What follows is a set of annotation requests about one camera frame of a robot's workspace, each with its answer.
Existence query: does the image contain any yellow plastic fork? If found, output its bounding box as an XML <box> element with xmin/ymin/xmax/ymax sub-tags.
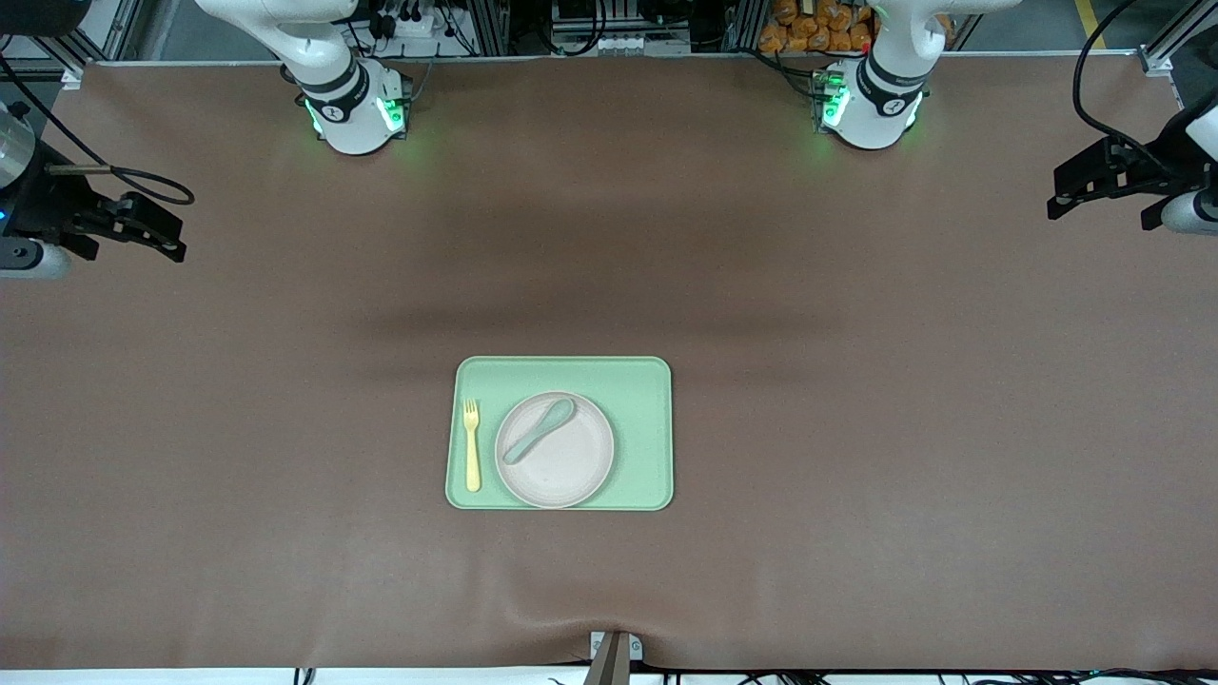
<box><xmin>462</xmin><ymin>398</ymin><xmax>483</xmax><ymax>494</ymax></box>

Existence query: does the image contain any grey-green plastic spoon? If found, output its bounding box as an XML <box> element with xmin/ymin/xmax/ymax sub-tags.
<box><xmin>501</xmin><ymin>397</ymin><xmax>578</xmax><ymax>466</ymax></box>

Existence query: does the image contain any white round plate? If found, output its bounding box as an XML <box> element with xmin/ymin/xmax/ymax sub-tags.
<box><xmin>494</xmin><ymin>390</ymin><xmax>617</xmax><ymax>510</ymax></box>

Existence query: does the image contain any orange bread bag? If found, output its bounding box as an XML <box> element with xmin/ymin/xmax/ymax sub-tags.
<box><xmin>758</xmin><ymin>0</ymin><xmax>874</xmax><ymax>54</ymax></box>

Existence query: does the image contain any brown table cover mat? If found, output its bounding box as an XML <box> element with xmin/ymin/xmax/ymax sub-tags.
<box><xmin>0</xmin><ymin>55</ymin><xmax>1218</xmax><ymax>672</ymax></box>

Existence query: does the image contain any white power strip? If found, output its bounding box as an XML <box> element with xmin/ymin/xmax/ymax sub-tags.
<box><xmin>379</xmin><ymin>8</ymin><xmax>450</xmax><ymax>41</ymax></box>

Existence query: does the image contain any white socket bar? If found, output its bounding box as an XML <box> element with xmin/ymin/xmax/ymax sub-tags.
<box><xmin>550</xmin><ymin>31</ymin><xmax>693</xmax><ymax>56</ymax></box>

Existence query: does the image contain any light green rectangular tray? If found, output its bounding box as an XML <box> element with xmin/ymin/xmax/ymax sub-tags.
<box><xmin>444</xmin><ymin>355</ymin><xmax>676</xmax><ymax>513</ymax></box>

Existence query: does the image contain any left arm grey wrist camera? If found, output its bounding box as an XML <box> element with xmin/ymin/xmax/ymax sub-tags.
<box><xmin>1159</xmin><ymin>188</ymin><xmax>1218</xmax><ymax>237</ymax></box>

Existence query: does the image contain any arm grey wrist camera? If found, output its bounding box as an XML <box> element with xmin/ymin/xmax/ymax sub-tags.
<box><xmin>0</xmin><ymin>238</ymin><xmax>73</xmax><ymax>280</ymax></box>
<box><xmin>1159</xmin><ymin>188</ymin><xmax>1218</xmax><ymax>237</ymax></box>

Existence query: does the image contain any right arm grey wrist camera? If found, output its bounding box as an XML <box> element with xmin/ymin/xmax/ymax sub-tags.
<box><xmin>0</xmin><ymin>238</ymin><xmax>73</xmax><ymax>280</ymax></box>

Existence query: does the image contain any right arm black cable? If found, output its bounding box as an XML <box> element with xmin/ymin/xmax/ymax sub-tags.
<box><xmin>0</xmin><ymin>55</ymin><xmax>196</xmax><ymax>208</ymax></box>

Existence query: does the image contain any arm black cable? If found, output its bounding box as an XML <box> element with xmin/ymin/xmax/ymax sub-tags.
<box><xmin>1071</xmin><ymin>0</ymin><xmax>1157</xmax><ymax>167</ymax></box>
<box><xmin>0</xmin><ymin>55</ymin><xmax>196</xmax><ymax>208</ymax></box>

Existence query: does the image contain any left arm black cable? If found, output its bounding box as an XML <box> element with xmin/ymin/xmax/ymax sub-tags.
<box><xmin>1071</xmin><ymin>0</ymin><xmax>1157</xmax><ymax>167</ymax></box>

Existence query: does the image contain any diagonal aluminium frame profile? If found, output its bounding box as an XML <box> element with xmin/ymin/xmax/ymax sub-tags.
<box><xmin>1140</xmin><ymin>0</ymin><xmax>1218</xmax><ymax>77</ymax></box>

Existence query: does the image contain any aluminium frame post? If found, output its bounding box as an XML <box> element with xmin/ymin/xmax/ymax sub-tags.
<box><xmin>723</xmin><ymin>0</ymin><xmax>770</xmax><ymax>53</ymax></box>
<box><xmin>100</xmin><ymin>0</ymin><xmax>146</xmax><ymax>60</ymax></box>
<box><xmin>464</xmin><ymin>0</ymin><xmax>512</xmax><ymax>56</ymax></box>

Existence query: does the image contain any brown bar under bracket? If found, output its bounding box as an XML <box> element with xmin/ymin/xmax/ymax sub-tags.
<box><xmin>582</xmin><ymin>633</ymin><xmax>632</xmax><ymax>685</ymax></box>

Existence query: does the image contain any metal clamp bracket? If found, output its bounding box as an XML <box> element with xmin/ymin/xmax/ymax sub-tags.
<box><xmin>590</xmin><ymin>631</ymin><xmax>644</xmax><ymax>663</ymax></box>

